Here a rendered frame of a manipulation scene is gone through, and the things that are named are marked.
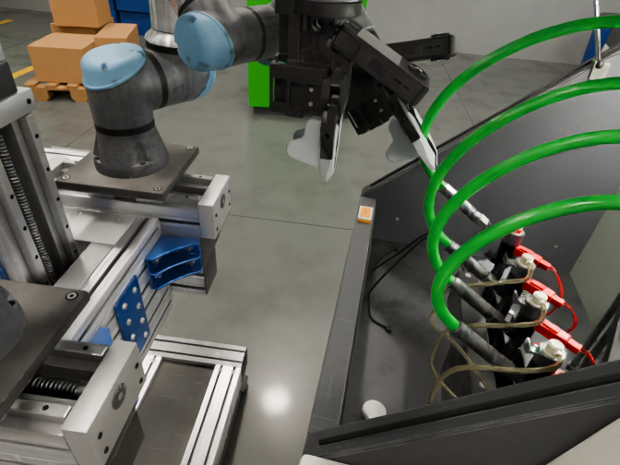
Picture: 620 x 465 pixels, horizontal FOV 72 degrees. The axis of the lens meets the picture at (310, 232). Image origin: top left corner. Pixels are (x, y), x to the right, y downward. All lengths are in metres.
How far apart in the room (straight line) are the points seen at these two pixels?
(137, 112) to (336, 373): 0.61
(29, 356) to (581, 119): 1.02
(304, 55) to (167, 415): 1.25
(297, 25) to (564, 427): 0.46
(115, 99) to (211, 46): 0.33
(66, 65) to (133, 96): 3.66
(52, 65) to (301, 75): 4.20
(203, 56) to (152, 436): 1.16
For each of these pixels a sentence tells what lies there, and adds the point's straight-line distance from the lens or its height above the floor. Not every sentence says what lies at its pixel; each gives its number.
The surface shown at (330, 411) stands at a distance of 0.64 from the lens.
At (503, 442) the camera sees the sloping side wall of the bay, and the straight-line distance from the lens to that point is 0.51.
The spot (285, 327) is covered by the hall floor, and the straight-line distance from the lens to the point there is 1.98.
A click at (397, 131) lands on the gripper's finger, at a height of 1.26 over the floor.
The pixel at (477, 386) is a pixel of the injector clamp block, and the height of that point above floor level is 0.98.
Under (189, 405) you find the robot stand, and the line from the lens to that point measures 1.53.
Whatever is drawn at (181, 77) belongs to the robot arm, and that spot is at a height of 1.21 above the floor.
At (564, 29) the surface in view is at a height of 1.41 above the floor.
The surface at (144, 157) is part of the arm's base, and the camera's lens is 0.95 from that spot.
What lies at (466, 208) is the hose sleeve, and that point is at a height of 1.15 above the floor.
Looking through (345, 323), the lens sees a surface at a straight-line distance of 0.74.
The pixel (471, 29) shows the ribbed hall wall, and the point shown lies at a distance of 7.27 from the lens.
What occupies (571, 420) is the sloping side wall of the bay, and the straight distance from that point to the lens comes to 0.48.
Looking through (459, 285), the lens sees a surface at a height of 1.13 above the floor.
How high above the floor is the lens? 1.49
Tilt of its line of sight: 36 degrees down
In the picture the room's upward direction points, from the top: 5 degrees clockwise
